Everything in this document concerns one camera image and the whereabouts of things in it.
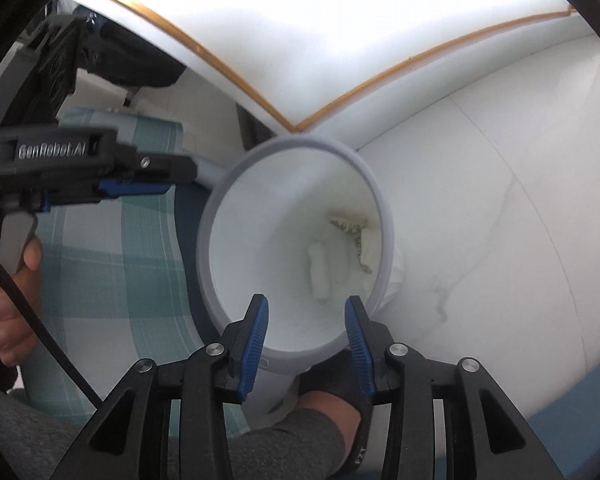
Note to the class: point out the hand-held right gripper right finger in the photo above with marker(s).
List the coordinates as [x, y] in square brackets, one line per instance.
[360, 350]

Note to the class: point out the blue floor mat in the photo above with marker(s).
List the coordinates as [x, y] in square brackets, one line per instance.
[565, 425]

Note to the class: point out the black slipper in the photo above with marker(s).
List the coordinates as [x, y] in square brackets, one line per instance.
[340, 385]

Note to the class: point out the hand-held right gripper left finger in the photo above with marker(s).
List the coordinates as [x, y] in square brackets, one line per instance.
[254, 345]

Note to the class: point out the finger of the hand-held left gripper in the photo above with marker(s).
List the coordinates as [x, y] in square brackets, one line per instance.
[165, 167]
[130, 189]

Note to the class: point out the white round waste bin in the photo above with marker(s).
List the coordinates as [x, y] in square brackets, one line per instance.
[260, 240]

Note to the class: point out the white cabinet with gold trim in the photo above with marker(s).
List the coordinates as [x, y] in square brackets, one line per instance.
[330, 35]

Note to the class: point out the person's left forearm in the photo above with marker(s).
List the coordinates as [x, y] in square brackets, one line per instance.
[15, 435]

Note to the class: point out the white tissue strip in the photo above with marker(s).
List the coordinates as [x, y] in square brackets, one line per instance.
[320, 270]

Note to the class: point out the patterned wrapper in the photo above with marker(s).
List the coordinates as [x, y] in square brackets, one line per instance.
[352, 230]

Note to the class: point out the person's left hand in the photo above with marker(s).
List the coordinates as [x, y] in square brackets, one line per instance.
[5, 310]

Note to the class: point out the small dark object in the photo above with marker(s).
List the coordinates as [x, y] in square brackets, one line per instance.
[254, 127]

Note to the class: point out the dark hanging clothes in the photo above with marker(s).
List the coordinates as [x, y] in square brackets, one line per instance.
[130, 55]

